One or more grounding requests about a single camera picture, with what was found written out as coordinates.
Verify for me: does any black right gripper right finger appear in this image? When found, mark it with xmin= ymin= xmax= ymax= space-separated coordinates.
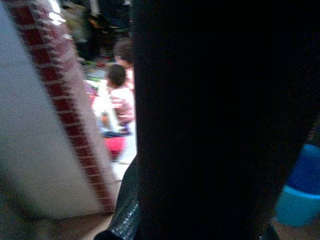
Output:
xmin=258 ymin=219 xmax=281 ymax=240

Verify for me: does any dark blue plastic bucket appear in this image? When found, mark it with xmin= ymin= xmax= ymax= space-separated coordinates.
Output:
xmin=286 ymin=142 xmax=320 ymax=196

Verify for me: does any child in striped shirt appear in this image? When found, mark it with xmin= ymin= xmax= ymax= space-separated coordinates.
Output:
xmin=91 ymin=63 xmax=137 ymax=161

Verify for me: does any thick black broom handle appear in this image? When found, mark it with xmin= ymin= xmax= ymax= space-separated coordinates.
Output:
xmin=129 ymin=0 xmax=320 ymax=240

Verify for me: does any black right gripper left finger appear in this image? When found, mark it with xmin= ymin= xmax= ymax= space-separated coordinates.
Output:
xmin=93 ymin=159 xmax=140 ymax=240

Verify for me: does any child with dark hair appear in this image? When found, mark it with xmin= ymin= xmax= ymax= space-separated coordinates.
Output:
xmin=113 ymin=37 xmax=135 ymax=69

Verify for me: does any light blue plastic tub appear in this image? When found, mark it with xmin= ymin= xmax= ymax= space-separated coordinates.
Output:
xmin=274 ymin=185 xmax=320 ymax=229

